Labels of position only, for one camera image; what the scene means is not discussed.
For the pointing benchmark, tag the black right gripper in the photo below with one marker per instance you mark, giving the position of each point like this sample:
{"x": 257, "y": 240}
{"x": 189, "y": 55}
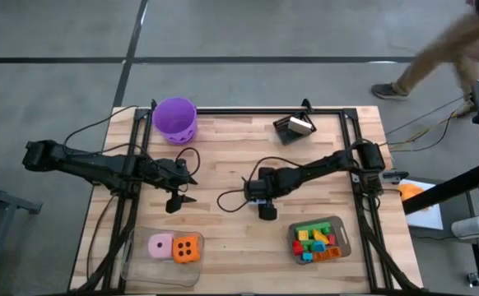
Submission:
{"x": 264, "y": 187}

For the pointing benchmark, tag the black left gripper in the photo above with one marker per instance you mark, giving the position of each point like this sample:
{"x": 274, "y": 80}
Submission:
{"x": 167, "y": 174}

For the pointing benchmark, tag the yellow small toy block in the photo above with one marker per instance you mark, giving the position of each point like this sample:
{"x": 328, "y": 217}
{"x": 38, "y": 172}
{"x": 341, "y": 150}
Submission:
{"x": 303, "y": 235}

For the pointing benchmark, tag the pink foam die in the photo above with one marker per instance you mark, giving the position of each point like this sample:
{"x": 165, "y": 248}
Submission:
{"x": 160, "y": 246}

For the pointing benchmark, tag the orange foam die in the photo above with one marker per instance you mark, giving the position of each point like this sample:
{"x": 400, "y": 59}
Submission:
{"x": 186, "y": 248}

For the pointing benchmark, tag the teal small toy block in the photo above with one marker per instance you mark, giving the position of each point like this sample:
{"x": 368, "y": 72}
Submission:
{"x": 319, "y": 246}

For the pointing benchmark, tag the light blue small toy block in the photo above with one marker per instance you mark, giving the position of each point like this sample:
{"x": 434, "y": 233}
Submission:
{"x": 307, "y": 257}

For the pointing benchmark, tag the orange wedge toy brick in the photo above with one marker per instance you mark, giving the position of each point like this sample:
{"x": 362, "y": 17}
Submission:
{"x": 330, "y": 254}

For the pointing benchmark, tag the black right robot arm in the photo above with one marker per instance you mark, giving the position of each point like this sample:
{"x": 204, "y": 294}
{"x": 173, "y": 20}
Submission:
{"x": 326, "y": 162}

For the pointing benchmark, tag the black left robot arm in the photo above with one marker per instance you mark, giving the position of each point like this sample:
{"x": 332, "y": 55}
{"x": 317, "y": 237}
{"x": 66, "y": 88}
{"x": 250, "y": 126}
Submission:
{"x": 91, "y": 166}

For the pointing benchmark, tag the black slotted plastic basket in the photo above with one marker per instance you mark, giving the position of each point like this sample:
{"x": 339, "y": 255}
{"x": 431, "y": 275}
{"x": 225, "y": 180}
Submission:
{"x": 282, "y": 131}

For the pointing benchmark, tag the purple pumpkin-face bucket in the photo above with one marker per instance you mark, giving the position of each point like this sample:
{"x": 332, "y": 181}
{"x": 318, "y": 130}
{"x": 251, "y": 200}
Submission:
{"x": 174, "y": 119}

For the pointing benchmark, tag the clear plastic bin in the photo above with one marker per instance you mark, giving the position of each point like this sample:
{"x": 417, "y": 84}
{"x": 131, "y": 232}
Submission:
{"x": 161, "y": 273}

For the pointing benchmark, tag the grey translucent plastic tray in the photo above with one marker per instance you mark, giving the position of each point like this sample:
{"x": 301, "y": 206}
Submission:
{"x": 344, "y": 238}

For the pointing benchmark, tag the orange object beside table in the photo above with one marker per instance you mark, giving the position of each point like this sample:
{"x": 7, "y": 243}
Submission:
{"x": 411, "y": 191}

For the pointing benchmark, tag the white board on floor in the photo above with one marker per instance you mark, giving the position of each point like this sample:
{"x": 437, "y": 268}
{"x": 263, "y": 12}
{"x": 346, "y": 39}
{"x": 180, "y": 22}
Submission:
{"x": 426, "y": 220}

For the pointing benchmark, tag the grey metal side table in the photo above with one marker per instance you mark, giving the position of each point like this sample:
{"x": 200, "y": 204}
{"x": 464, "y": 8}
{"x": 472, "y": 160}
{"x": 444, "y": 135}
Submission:
{"x": 5, "y": 202}

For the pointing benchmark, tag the black diagonal beam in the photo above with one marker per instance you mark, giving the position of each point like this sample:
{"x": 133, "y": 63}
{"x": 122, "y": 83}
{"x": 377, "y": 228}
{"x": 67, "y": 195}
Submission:
{"x": 449, "y": 189}

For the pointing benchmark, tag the white paper roll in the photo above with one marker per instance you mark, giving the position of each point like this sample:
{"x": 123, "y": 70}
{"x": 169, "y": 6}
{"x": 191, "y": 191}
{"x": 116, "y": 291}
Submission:
{"x": 470, "y": 226}

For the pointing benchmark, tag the small black castor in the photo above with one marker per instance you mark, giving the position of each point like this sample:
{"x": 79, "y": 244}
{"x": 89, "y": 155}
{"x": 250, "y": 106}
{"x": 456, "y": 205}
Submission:
{"x": 474, "y": 279}

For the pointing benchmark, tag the person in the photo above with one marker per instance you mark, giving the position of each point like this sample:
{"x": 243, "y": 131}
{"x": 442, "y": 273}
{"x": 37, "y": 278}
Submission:
{"x": 441, "y": 49}

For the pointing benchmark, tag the black frame clamp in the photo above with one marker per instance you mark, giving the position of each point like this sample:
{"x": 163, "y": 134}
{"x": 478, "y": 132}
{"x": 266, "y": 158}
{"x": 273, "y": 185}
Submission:
{"x": 153, "y": 104}
{"x": 306, "y": 105}

